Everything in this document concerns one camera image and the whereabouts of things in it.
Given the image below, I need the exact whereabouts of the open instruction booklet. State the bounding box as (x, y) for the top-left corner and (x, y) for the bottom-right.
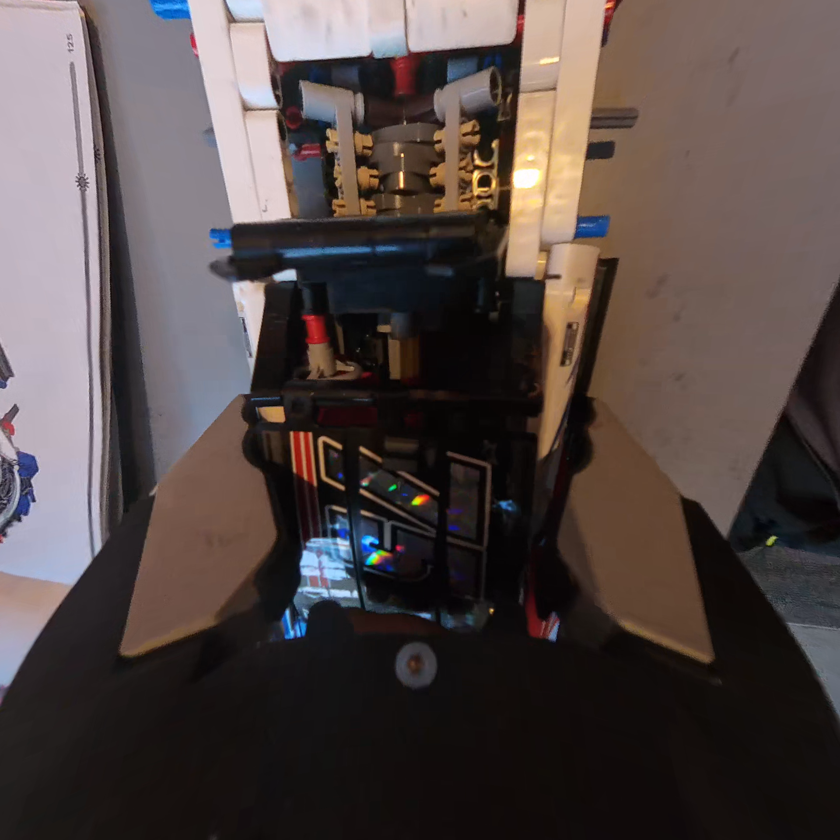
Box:
(0, 0), (114, 586)

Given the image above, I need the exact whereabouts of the toy brick race car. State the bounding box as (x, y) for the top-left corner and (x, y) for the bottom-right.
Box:
(147, 0), (642, 643)

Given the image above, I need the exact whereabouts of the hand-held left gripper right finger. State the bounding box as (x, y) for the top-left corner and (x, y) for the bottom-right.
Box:
(558, 397), (716, 664)

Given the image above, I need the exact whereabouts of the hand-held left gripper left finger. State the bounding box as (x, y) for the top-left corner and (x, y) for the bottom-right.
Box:
(118, 397), (290, 659)

